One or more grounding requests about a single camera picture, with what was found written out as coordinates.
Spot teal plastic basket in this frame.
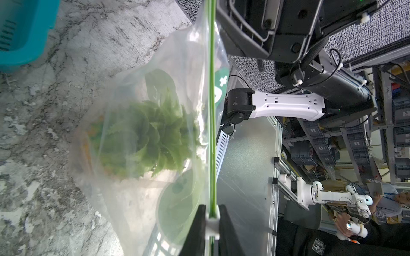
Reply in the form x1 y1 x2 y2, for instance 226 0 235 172
1 0 60 73

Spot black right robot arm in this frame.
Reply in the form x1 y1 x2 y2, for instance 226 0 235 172
216 1 378 128

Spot person in background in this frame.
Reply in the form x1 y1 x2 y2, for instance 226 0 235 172
277 182 410 256

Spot clear zip-top bag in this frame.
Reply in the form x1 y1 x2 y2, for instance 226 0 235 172
69 1 230 256

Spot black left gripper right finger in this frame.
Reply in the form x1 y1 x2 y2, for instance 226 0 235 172
218 205 245 256

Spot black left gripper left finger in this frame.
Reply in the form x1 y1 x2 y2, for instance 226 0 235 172
179 205 207 256

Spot white slotted cable duct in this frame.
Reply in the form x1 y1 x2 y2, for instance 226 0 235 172
216 131 230 179

